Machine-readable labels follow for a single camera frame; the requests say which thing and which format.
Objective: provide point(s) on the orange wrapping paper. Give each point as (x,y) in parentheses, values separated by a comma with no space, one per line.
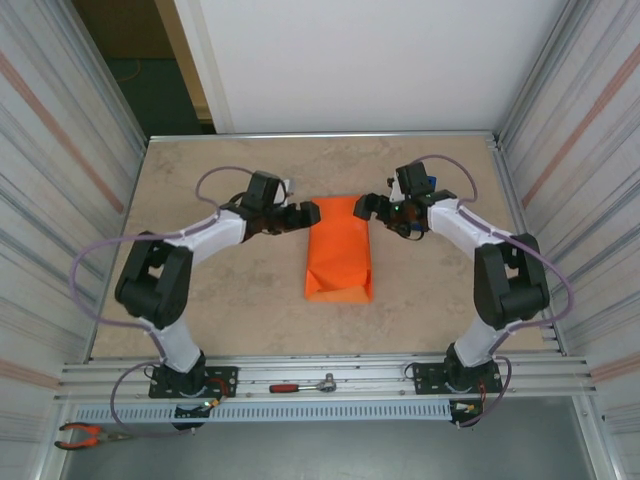
(339,240)

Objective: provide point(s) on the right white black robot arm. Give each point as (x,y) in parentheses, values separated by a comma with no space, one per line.
(475,345)

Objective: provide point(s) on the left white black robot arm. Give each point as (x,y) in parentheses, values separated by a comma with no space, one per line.
(180,345)

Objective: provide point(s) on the blue tape dispenser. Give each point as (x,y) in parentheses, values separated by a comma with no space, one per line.
(432,180)

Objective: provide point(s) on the yellow power connector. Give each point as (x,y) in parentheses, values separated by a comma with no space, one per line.
(470,408)
(212,402)

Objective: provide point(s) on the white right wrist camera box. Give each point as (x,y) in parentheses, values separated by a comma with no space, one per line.
(395,187)

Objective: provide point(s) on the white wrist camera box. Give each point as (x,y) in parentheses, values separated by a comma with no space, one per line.
(395,187)
(289,190)

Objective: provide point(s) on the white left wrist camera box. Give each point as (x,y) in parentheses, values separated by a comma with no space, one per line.
(289,190)

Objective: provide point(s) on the aluminium table edge rail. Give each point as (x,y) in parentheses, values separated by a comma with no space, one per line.
(320,135)

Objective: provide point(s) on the beige wooden door frame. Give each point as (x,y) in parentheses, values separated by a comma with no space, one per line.
(185,60)

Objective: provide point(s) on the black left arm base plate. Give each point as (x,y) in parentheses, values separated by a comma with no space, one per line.
(225,374)

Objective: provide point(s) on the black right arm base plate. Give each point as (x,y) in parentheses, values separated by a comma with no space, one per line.
(427,375)

